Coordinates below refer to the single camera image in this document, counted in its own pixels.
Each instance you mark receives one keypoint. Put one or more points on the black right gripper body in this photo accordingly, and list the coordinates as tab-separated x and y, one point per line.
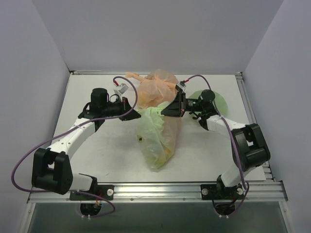
182	105

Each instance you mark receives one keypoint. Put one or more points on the aluminium rail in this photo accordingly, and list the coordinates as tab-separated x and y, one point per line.
252	119
267	191
86	72

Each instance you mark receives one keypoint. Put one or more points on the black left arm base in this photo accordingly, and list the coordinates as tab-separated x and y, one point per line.
96	202

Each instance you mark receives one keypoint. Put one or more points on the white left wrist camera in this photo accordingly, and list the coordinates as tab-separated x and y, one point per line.
120	89

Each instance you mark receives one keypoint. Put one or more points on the green wavy plastic bowl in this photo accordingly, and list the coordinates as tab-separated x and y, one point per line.
219	100

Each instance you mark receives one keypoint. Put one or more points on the aluminium right side rail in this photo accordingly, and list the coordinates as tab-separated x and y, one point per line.
252	119

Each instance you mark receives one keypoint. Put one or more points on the aluminium back rail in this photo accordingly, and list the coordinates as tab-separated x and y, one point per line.
86	72

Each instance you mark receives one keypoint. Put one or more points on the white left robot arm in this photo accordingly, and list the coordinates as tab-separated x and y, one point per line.
52	170

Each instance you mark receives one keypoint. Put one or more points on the orange tied plastic bag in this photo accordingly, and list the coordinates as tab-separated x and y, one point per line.
155	88

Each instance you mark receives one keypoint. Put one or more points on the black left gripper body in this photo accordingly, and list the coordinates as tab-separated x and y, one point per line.
124	108

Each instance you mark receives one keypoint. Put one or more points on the green plastic bag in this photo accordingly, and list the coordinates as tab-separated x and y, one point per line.
157	135

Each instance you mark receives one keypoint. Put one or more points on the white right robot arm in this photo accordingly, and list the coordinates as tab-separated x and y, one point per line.
248	145

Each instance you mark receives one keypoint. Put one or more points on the aluminium front rail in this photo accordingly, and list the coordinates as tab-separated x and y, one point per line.
267	191

